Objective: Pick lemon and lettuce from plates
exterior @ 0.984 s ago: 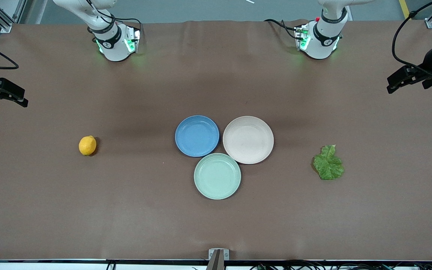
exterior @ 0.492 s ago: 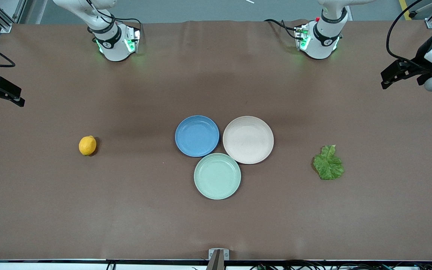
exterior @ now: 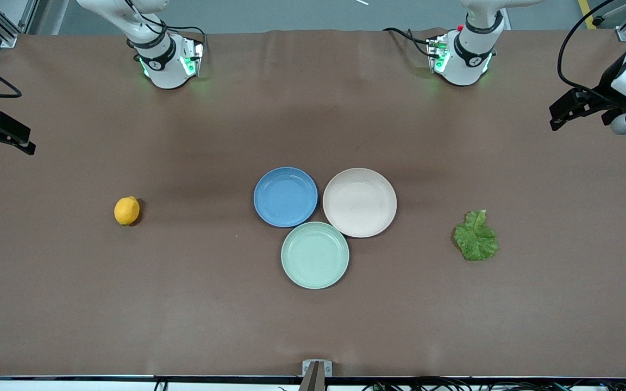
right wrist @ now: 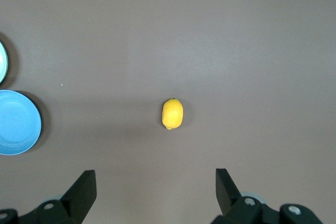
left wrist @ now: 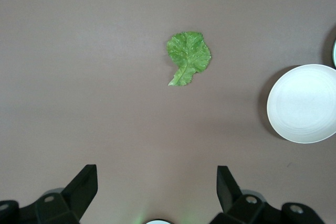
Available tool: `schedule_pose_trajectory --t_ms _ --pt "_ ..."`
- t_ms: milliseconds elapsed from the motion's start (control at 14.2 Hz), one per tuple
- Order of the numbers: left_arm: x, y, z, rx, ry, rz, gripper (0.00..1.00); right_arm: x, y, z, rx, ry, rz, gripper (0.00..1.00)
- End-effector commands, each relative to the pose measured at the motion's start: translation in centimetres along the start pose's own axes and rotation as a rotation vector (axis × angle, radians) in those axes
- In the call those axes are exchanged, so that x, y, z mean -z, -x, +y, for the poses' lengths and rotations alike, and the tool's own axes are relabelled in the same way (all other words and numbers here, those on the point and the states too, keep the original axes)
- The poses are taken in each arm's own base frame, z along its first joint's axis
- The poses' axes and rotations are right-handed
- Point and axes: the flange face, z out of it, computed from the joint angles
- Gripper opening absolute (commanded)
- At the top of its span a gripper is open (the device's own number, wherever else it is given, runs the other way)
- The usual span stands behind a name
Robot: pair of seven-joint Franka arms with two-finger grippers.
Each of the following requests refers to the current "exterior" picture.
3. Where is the mint green plate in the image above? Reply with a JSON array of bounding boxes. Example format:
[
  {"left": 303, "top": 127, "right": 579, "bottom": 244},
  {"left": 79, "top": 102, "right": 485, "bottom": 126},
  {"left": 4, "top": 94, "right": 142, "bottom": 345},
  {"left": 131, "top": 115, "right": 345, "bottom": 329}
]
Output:
[{"left": 281, "top": 222, "right": 350, "bottom": 289}]

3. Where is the black right arm base cable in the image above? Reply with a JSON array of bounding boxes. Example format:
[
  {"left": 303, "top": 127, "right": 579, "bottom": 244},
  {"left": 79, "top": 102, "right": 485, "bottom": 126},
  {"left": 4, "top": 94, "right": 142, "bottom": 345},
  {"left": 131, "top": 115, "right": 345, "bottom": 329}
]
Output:
[{"left": 161, "top": 24, "right": 208, "bottom": 58}]

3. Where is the yellow lemon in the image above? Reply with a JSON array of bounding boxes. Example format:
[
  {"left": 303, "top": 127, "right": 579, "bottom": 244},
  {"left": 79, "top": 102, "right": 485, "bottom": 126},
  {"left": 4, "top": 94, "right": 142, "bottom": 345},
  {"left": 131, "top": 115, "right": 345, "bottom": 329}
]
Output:
[{"left": 114, "top": 196, "right": 141, "bottom": 226}]

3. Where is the blue plate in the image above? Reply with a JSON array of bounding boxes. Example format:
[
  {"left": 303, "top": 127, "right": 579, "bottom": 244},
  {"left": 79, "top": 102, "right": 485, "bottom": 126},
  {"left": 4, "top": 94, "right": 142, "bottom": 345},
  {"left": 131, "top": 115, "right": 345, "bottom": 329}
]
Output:
[{"left": 253, "top": 167, "right": 318, "bottom": 228}]

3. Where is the black arm base cable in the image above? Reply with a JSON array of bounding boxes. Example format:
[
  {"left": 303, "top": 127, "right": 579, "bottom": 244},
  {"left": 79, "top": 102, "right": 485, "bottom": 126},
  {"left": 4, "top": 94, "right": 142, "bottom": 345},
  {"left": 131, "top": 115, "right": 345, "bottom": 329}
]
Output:
[
  {"left": 383, "top": 27, "right": 436, "bottom": 58},
  {"left": 161, "top": 24, "right": 208, "bottom": 58}
]

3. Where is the green lettuce leaf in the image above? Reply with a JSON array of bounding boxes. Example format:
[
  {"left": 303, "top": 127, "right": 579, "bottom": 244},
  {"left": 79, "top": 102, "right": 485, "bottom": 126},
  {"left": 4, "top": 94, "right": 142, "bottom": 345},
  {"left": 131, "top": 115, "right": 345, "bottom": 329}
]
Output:
[{"left": 453, "top": 210, "right": 499, "bottom": 261}]

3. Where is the grey metal camera bracket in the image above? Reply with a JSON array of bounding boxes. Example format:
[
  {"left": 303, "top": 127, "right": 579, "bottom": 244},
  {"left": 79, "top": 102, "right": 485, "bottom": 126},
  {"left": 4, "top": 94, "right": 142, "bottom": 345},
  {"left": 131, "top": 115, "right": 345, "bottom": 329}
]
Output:
[{"left": 298, "top": 360, "right": 333, "bottom": 391}]

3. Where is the brown table cover sheet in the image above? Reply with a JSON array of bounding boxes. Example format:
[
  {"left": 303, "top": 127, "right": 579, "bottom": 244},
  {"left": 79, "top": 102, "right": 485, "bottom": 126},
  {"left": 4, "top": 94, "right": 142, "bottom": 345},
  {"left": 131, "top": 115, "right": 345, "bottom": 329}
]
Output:
[{"left": 0, "top": 28, "right": 626, "bottom": 378}]

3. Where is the black cable bundle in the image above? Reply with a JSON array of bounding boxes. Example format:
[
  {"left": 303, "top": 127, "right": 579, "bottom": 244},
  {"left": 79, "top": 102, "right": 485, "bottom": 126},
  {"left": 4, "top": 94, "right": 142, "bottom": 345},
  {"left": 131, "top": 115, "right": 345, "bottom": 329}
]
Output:
[{"left": 362, "top": 373, "right": 626, "bottom": 391}]

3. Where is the black left arm base cable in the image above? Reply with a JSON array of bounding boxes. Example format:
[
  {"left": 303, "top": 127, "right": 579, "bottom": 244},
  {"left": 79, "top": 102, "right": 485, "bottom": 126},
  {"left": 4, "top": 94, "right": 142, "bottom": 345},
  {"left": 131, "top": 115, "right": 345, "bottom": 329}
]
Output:
[{"left": 383, "top": 27, "right": 436, "bottom": 58}]

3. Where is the beige plate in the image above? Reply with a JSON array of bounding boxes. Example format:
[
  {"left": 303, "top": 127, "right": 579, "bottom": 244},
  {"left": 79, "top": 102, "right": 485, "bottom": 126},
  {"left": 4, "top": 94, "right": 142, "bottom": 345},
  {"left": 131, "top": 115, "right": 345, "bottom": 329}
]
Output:
[{"left": 322, "top": 168, "right": 398, "bottom": 238}]

